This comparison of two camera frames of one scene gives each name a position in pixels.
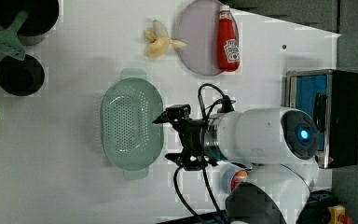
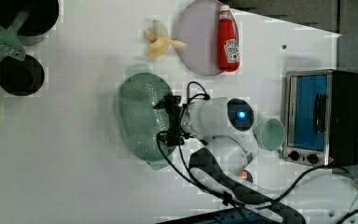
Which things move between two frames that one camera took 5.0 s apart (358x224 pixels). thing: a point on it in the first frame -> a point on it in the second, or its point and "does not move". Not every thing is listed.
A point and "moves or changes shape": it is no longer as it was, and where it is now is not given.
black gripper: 192,133 -> 174,136
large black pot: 36,27 does not move
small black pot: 20,77 does not move
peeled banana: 159,40 does not move
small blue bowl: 227,180 -> 249,176
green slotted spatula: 7,40 does not move
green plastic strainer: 131,140 moves or changes shape
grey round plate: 198,24 does not move
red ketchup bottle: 227,40 does not move
